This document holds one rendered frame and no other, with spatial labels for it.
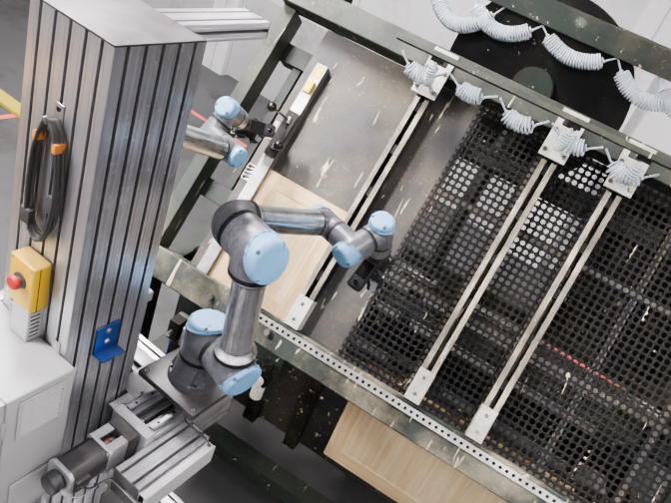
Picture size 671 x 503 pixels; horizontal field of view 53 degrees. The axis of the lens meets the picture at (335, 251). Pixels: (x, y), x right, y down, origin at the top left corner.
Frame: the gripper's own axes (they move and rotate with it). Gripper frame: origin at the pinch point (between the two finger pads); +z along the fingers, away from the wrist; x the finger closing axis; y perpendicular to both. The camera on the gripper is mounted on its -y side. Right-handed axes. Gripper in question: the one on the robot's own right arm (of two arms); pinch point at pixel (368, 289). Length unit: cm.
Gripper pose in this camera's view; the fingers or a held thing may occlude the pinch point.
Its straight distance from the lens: 217.2
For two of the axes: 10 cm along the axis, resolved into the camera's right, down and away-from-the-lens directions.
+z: -0.4, 5.7, 8.2
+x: -7.8, -5.3, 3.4
